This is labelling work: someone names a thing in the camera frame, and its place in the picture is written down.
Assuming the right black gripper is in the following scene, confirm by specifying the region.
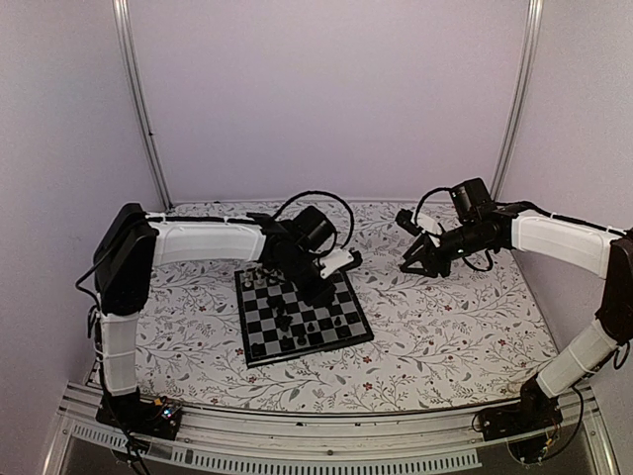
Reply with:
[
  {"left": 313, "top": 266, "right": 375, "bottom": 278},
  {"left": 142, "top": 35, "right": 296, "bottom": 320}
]
[{"left": 401, "top": 220, "right": 493, "bottom": 278}]

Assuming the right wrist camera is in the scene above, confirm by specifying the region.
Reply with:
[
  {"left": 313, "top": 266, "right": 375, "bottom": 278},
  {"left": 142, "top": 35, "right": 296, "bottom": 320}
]
[{"left": 396, "top": 209, "right": 443, "bottom": 243}]

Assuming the right aluminium frame post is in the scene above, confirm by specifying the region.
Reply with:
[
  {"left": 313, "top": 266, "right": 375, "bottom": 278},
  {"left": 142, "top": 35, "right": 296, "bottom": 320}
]
[{"left": 491, "top": 0, "right": 544, "bottom": 199}]

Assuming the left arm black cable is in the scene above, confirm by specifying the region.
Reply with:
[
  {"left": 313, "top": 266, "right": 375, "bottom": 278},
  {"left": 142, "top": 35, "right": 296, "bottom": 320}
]
[{"left": 271, "top": 190, "right": 356, "bottom": 258}]

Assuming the black and grey chessboard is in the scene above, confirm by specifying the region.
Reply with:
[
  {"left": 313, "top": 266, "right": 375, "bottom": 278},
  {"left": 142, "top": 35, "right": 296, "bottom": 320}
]
[{"left": 234, "top": 270, "right": 374, "bottom": 368}]

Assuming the aluminium frame post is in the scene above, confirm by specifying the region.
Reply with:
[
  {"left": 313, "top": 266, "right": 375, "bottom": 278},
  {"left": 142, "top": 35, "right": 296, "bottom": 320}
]
[
  {"left": 491, "top": 0, "right": 544, "bottom": 199},
  {"left": 112, "top": 0, "right": 174, "bottom": 210}
]

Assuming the pile of black chess pieces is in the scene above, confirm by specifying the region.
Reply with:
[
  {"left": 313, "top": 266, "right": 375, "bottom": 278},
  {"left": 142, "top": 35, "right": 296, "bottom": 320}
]
[{"left": 267, "top": 295, "right": 295, "bottom": 352}]

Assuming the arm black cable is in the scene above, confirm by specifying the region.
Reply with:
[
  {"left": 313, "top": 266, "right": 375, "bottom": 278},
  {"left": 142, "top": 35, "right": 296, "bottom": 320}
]
[
  {"left": 412, "top": 185, "right": 496, "bottom": 273},
  {"left": 271, "top": 190, "right": 356, "bottom": 258}
]

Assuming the black chess rook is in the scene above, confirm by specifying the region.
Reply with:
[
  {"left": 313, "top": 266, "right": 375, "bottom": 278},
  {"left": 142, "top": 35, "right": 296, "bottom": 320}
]
[{"left": 250, "top": 343, "right": 263, "bottom": 357}]

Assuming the front aluminium rail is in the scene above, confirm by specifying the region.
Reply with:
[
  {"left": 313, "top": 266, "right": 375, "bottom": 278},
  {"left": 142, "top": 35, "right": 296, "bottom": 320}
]
[{"left": 43, "top": 385, "right": 619, "bottom": 474}]

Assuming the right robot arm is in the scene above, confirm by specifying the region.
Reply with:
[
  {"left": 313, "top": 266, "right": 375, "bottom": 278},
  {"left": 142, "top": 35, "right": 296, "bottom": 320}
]
[{"left": 396, "top": 178, "right": 632, "bottom": 431}]

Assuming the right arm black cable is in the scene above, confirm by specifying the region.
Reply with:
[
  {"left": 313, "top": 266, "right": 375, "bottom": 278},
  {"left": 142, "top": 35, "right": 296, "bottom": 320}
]
[{"left": 412, "top": 185, "right": 496, "bottom": 273}]

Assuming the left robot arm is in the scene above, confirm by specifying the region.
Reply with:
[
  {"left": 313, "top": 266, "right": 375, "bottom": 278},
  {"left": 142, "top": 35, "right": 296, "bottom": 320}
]
[{"left": 88, "top": 203, "right": 336, "bottom": 429}]

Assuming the row of white chess pieces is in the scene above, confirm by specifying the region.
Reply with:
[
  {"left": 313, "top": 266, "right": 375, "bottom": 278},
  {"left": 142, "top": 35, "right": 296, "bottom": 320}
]
[{"left": 242, "top": 266, "right": 285, "bottom": 289}]

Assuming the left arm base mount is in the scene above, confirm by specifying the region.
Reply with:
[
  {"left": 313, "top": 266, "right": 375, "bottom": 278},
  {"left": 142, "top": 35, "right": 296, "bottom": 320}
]
[{"left": 96, "top": 391, "right": 182, "bottom": 440}]

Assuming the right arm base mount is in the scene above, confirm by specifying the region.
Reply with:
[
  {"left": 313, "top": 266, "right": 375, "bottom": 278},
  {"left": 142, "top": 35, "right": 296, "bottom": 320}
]
[{"left": 471, "top": 401, "right": 563, "bottom": 465}]

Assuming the left aluminium frame post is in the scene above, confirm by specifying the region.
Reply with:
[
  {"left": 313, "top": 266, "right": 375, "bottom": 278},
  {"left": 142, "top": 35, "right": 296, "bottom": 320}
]
[{"left": 112, "top": 0, "right": 174, "bottom": 210}]

